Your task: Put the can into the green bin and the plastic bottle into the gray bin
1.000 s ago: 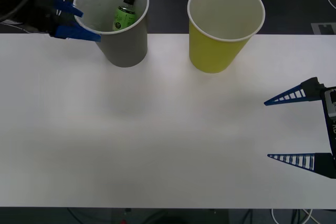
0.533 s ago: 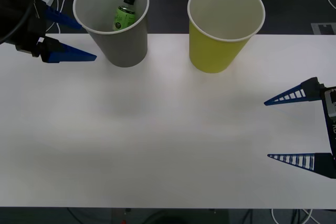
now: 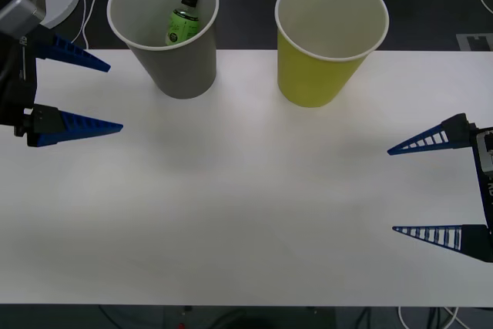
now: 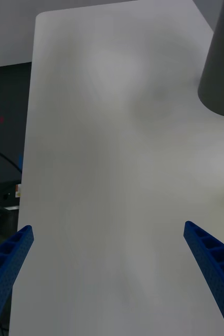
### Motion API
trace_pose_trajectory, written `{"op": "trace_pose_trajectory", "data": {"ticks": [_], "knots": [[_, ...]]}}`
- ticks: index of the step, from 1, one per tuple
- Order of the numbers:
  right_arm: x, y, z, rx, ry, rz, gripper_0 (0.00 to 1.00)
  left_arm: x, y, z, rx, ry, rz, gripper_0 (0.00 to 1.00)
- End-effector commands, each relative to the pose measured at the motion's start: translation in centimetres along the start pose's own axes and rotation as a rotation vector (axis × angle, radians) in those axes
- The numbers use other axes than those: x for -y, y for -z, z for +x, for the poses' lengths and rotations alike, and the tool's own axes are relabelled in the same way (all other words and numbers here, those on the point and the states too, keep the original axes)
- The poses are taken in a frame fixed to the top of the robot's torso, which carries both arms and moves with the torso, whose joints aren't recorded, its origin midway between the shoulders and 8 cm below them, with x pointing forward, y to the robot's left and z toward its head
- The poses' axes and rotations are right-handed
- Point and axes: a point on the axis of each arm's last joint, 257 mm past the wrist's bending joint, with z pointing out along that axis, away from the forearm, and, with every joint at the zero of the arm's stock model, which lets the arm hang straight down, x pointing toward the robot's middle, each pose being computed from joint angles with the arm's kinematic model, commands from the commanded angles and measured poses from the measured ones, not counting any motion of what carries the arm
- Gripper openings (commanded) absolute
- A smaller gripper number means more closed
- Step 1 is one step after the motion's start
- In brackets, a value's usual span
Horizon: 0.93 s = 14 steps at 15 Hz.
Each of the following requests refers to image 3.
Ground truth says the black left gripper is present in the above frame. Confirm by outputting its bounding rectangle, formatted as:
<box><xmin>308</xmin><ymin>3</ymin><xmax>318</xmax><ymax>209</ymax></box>
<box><xmin>0</xmin><ymin>24</ymin><xmax>125</xmax><ymax>149</ymax></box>

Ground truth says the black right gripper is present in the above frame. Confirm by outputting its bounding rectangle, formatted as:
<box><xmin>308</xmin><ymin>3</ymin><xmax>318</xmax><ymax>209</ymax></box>
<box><xmin>386</xmin><ymin>112</ymin><xmax>493</xmax><ymax>264</ymax></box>

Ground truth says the green bottle with black cap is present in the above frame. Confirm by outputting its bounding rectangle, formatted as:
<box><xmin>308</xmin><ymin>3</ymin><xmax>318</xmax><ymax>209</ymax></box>
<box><xmin>164</xmin><ymin>0</ymin><xmax>201</xmax><ymax>45</ymax></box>

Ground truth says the grey plastic bin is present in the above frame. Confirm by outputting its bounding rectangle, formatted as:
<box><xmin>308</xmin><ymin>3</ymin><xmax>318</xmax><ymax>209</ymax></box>
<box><xmin>106</xmin><ymin>0</ymin><xmax>220</xmax><ymax>100</ymax></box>

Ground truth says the grey floor plate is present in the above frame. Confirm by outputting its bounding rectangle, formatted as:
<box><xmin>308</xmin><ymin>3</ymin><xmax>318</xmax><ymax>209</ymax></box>
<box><xmin>455</xmin><ymin>33</ymin><xmax>493</xmax><ymax>52</ymax></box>

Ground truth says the yellow-green plastic bin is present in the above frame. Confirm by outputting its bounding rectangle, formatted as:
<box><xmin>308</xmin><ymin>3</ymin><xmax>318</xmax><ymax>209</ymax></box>
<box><xmin>273</xmin><ymin>0</ymin><xmax>390</xmax><ymax>109</ymax></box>

